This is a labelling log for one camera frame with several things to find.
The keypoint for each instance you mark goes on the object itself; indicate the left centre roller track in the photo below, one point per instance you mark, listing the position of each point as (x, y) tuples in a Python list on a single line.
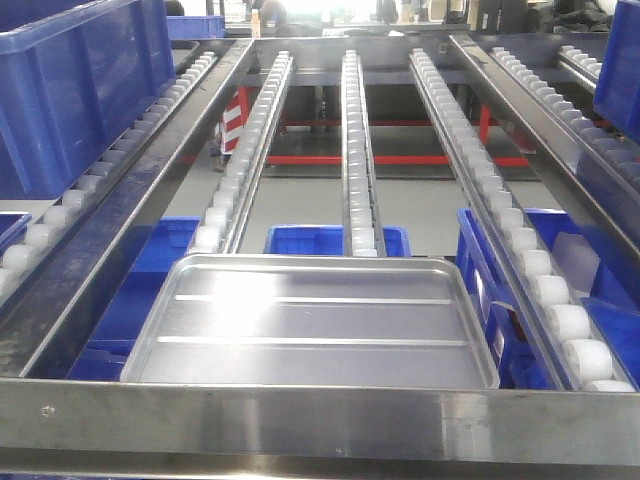
[(223, 224)]

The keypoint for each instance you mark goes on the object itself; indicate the silver ribbed metal tray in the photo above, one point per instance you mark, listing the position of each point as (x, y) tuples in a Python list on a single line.
[(312, 321)]

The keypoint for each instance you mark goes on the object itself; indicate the blue bin below centre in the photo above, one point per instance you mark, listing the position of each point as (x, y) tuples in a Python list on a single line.
[(327, 240)]

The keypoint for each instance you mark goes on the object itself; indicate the right steel divider rail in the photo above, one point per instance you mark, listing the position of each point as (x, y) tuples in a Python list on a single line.
[(596, 197)]

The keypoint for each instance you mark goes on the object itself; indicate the blue bin below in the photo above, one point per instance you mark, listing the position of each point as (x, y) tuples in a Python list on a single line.
[(614, 311), (327, 240), (111, 342)]

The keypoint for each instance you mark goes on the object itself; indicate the far left roller track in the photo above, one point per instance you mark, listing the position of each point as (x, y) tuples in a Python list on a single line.
[(26, 240)]

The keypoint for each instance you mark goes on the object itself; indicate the large blue bin upper left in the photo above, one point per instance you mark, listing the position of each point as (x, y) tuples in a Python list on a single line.
[(74, 76)]

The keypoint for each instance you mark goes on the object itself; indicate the blue bin upper right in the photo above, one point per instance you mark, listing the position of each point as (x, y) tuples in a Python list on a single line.
[(616, 98)]

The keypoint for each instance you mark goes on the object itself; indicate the red white striped post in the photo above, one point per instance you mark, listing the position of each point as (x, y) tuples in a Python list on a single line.
[(231, 126)]

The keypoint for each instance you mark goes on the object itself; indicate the middle roller track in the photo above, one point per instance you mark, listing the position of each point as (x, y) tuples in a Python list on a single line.
[(363, 230)]

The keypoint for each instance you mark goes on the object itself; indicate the blue bin below left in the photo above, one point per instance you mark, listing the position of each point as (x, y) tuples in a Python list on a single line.
[(111, 342)]

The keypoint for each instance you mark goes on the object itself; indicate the red floor frame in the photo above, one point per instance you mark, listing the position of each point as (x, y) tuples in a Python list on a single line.
[(485, 122)]

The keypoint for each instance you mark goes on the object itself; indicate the roller track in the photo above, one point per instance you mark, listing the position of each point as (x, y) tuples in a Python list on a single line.
[(223, 224), (563, 337), (363, 230), (616, 153), (26, 240)]

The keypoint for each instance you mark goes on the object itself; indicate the blue bin below right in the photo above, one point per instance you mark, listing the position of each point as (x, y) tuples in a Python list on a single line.
[(614, 311)]

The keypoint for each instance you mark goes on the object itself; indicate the steel front shelf rail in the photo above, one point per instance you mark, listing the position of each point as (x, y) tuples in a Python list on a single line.
[(168, 431)]

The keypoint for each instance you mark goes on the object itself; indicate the right centre roller track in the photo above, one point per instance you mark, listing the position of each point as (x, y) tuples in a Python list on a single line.
[(563, 337)]

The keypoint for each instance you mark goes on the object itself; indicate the far right roller track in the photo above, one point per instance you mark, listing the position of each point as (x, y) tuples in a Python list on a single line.
[(616, 153)]

